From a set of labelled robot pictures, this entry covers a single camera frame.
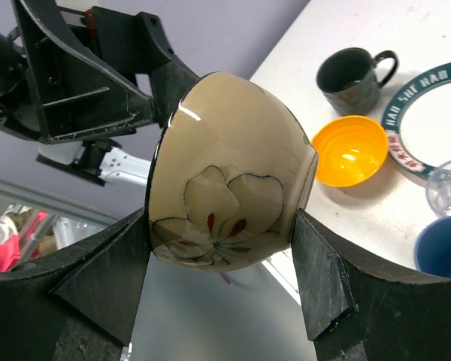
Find white plate green rim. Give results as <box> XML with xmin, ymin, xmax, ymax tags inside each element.
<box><xmin>381</xmin><ymin>62</ymin><xmax>451</xmax><ymax>179</ymax></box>

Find dark green mug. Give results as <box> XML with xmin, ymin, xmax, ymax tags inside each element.
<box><xmin>316</xmin><ymin>47</ymin><xmax>399</xmax><ymax>116</ymax></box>

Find aluminium mounting rail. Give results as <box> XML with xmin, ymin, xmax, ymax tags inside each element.
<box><xmin>0</xmin><ymin>176</ymin><xmax>117</xmax><ymax>272</ymax></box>

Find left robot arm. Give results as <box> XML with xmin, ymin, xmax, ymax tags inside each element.
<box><xmin>0</xmin><ymin>1</ymin><xmax>198</xmax><ymax>186</ymax></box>

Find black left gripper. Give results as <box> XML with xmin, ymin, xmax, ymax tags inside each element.
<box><xmin>0</xmin><ymin>0</ymin><xmax>174</xmax><ymax>146</ymax></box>

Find orange plastic bowl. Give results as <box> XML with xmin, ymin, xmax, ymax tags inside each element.
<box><xmin>311</xmin><ymin>115</ymin><xmax>389</xmax><ymax>188</ymax></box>

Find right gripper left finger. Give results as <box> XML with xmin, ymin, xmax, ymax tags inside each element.
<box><xmin>0</xmin><ymin>210</ymin><xmax>150</xmax><ymax>360</ymax></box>

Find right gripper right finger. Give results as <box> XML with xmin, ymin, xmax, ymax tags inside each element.
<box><xmin>292</xmin><ymin>210</ymin><xmax>451</xmax><ymax>360</ymax></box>

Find clear glass cup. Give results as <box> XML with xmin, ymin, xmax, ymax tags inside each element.
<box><xmin>425</xmin><ymin>160</ymin><xmax>451</xmax><ymax>217</ymax></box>

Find beige floral ceramic bowl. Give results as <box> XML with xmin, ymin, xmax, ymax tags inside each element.
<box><xmin>145</xmin><ymin>72</ymin><xmax>318</xmax><ymax>272</ymax></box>

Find blue plastic cup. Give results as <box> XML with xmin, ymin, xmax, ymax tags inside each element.
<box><xmin>414</xmin><ymin>216</ymin><xmax>451</xmax><ymax>279</ymax></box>

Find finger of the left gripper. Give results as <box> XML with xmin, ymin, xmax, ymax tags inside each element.
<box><xmin>145</xmin><ymin>58</ymin><xmax>199</xmax><ymax>128</ymax></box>

